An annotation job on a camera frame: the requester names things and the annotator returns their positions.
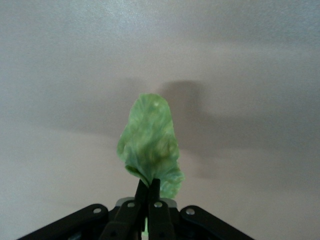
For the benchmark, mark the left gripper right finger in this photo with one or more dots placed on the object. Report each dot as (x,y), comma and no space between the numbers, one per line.
(162,220)

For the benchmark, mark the green lettuce leaf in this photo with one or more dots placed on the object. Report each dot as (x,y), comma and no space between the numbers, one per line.
(150,137)

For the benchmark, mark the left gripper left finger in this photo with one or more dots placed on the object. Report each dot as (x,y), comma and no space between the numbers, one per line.
(125,220)

